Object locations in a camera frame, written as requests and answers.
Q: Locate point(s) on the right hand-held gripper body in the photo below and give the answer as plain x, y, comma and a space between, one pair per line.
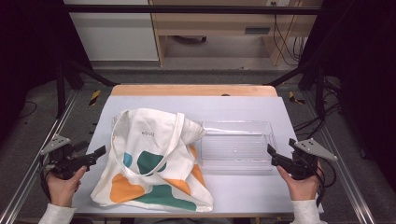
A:
303, 165

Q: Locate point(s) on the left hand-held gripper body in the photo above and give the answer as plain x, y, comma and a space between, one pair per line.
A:
63, 161

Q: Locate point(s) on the clear plastic container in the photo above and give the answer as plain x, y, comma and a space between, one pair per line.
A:
238, 146

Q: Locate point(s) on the cream patterned tote bag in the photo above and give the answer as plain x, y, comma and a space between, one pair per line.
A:
149, 161

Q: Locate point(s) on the person's right hand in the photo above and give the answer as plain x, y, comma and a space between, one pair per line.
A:
302, 188

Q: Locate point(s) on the person's left hand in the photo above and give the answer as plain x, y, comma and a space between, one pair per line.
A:
63, 188

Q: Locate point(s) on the yellow black tape strip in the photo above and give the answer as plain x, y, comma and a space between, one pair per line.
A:
95, 97
295, 98

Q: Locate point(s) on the white table cover sheet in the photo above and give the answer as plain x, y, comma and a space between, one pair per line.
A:
246, 193

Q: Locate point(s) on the black curtain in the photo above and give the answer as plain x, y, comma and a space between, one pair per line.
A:
361, 62
31, 46

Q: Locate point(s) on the white cabinet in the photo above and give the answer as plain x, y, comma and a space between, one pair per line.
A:
115, 34

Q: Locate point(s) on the light wooden desk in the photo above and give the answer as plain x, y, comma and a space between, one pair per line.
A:
218, 23

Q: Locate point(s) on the aluminium rail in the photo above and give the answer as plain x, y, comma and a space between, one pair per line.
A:
342, 174
37, 161

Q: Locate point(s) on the black frame strut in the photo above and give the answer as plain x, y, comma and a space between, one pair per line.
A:
77, 74
308, 74

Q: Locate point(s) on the black horizontal frame bar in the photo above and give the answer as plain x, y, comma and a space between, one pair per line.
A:
186, 9

